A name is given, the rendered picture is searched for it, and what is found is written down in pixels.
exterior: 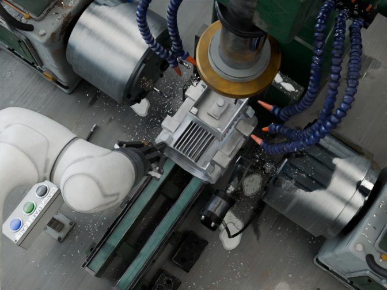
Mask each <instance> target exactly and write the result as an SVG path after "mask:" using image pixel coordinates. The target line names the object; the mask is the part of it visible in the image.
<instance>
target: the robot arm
mask: <svg viewBox="0 0 387 290"><path fill-rule="evenodd" d="M166 145H167V144H166V143H164V142H163V141H161V142H159V143H157V144H156V145H154V144H153V143H152V142H149V143H148V145H145V143H144V142H143V141H131V142H123V141H120V140H118V141H117V142H116V144H115V146H114V148H113V149H112V150H109V149H106V148H102V147H99V146H97V145H94V144H92V143H89V142H87V141H85V140H83V139H81V138H80V137H78V136H77V135H75V134H73V133H72V132H71V131H70V130H69V129H67V128H66V127H64V126H63V125H61V124H59V123H57V122H56V121H54V120H52V119H50V118H48V117H46V116H44V115H41V114H39V113H37V112H34V111H32V110H29V109H25V108H18V107H9V108H6V109H3V110H0V290H1V284H2V224H3V207H4V203H5V201H6V199H7V197H8V195H9V194H10V193H11V192H12V191H13V190H15V189H16V188H18V187H20V186H22V187H26V188H30V187H33V186H34V185H35V184H38V183H42V182H44V181H46V180H47V181H49V182H51V183H53V184H54V185H56V186H57V187H58V188H59V189H61V193H62V196H63V199H64V201H65V202H66V204H67V205H68V206H69V207H70V208H71V209H73V210H75V211H77V212H80V213H96V212H100V211H104V210H106V209H108V208H110V207H112V206H114V205H116V204H117V203H118V202H120V201H121V200H123V199H124V198H125V197H126V195H127V194H128V193H129V191H130V190H131V189H132V188H134V187H135V186H137V185H138V184H139V183H140V181H141V180H142V178H143V177H144V176H149V175H152V176H153V177H154V179H155V180H156V181H159V180H160V178H161V177H162V175H163V173H164V170H163V166H164V163H165V160H166V157H165V156H163V154H164V151H163V150H164V149H165V147H166ZM156 161H157V162H158V163H157V165H156V167H155V169H153V168H152V165H151V164H155V162H156Z"/></svg>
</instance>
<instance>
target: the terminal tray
mask: <svg viewBox="0 0 387 290"><path fill-rule="evenodd" d="M234 100H236V99H235V98H229V97H224V96H222V95H220V94H218V93H216V92H214V91H213V90H211V89H210V88H209V87H207V86H206V88H205V89H204V90H203V92H202V93H201V94H200V96H199V97H198V98H197V100H196V101H195V102H194V103H193V105H192V106H191V107H190V109H189V110H188V112H187V117H188V119H187V120H188V121H191V120H192V122H193V123H194V122H195V124H198V126H201V128H204V130H205V131H206V130H207V132H208V133H209V132H210V135H213V137H216V140H217V141H219V142H220V141H223V138H224V137H226V134H227V133H229V130H230V129H232V126H233V125H235V122H236V121H237V120H238V118H240V116H241V114H243V111H244V109H246V107H247V103H248V100H249V98H244V99H238V100H237V103H236V105H235V104H234V102H235V101H234ZM193 109H195V110H196V112H193V111H192V110H193ZM219 127H222V130H219Z"/></svg>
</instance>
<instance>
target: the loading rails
mask: <svg viewBox="0 0 387 290"><path fill-rule="evenodd" d="M248 149H249V147H248V146H246V145H245V146H244V148H240V149H239V151H238V152H237V153H236V156H237V157H238V158H239V157H240V156H242V157H243V156H244V155H245V154H246V152H247V151H248ZM163 156H165V155H164V154H163ZM165 157H166V156H165ZM179 168H180V166H179V165H178V164H177V163H175V162H174V161H173V160H171V159H170V158H169V157H166V160H165V163H164V166H163V170H164V173H163V175H162V177H161V178H160V180H159V181H156V180H155V179H154V177H153V176H152V175H149V176H147V177H146V179H145V180H144V181H143V182H142V184H141V186H140V187H139V188H138V190H137V191H136V192H135V193H134V195H133V196H132V197H129V196H126V198H125V199H124V200H123V201H122V203H121V204H120V205H119V207H120V208H121V209H122V211H121V213H120V214H119V215H118V217H117V218H116V219H115V221H114V222H113V223H112V225H111V226H110V228H107V232H106V233H105V234H104V236H103V237H102V238H101V240H100V241H99V243H98V244H96V243H95V242H92V243H91V245H90V246H89V247H88V249H87V250H86V251H85V254H86V255H87V257H86V260H85V262H84V263H83V264H82V265H81V268H82V269H84V270H85V271H87V272H88V273H90V274H91V275H92V276H95V277H99V278H100V277H101V276H102V274H103V273H104V272H105V270H106V269H107V267H108V266H109V264H110V263H111V262H112V261H113V259H114V258H115V257H116V255H119V256H121V257H122V258H123V259H124V260H126V261H127V262H129V263H130V264H131V265H130V266H129V268H128V269H127V270H126V272H125V273H124V275H123V276H122V277H121V279H120V280H119V282H118V283H117V284H116V286H115V287H114V288H113V289H112V290H150V288H151V287H152V286H153V285H152V283H150V282H148V281H147V280H146V279H145V277H146V275H147V274H148V272H149V271H150V269H151V268H152V266H153V265H154V264H155V262H156V261H157V260H158V258H159V256H160V255H161V254H162V252H163V251H164V250H165V248H166V247H167V245H168V244H169V243H170V244H172V245H173V246H174V247H176V248H177V249H178V248H179V247H180V245H181V244H182V243H183V241H184V239H185V238H186V236H184V235H183V234H182V233H180V232H178V230H179V228H180V227H181V225H182V224H183V223H184V221H185V219H186V218H187V217H188V215H189V214H190V213H191V211H192V210H193V208H194V207H195V205H196V204H197V203H198V201H199V200H200V198H201V197H202V198H203V199H205V200H206V201H208V202H209V200H210V198H212V196H213V193H214V191H215V189H214V188H213V187H212V186H210V184H211V183H208V184H206V183H204V182H202V181H201V180H200V179H199V178H198V177H195V176H194V177H193V178H192V179H191V181H190V182H189V184H188V185H187V187H186V188H185V189H184V190H182V189H180V188H179V187H178V186H176V185H175V184H173V183H172V182H170V180H171V179H172V178H173V176H174V175H175V174H176V172H177V171H178V169H179ZM160 194H162V195H163V196H165V197H166V198H167V199H169V200H170V201H171V202H173V203H174V204H173V206H172V208H171V209H170V210H169V212H168V213H167V214H166V216H165V217H164V219H163V220H162V222H161V223H160V224H159V226H158V227H157V228H156V230H155V231H154V232H153V234H152V236H151V237H150V238H149V240H148V241H147V242H146V244H145V245H144V247H143V248H142V250H141V251H140V252H139V251H137V250H136V249H135V248H133V247H132V246H130V245H129V244H128V243H126V241H127V240H128V238H129V237H130V236H131V234H132V233H133V232H134V230H135V229H136V228H137V226H138V224H139V223H140V222H141V220H142V219H143V218H144V217H145V215H146V214H147V212H148V211H149V209H150V208H151V207H152V205H153V204H154V203H155V201H156V200H157V199H158V197H159V196H160Z"/></svg>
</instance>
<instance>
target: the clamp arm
mask: <svg viewBox="0 0 387 290"><path fill-rule="evenodd" d="M251 164H252V163H251V161H250V160H248V159H247V158H245V157H244V156H243V157H242V156H240V157H239V158H238V159H237V161H236V164H235V165H234V168H233V171H232V173H231V175H230V178H229V180H228V183H227V187H228V186H229V185H230V186H229V189H231V188H232V187H233V189H232V191H233V192H234V191H237V189H238V188H239V187H240V185H241V183H242V181H243V179H244V177H245V175H246V173H247V171H248V170H249V168H250V166H251ZM234 189H235V190H234Z"/></svg>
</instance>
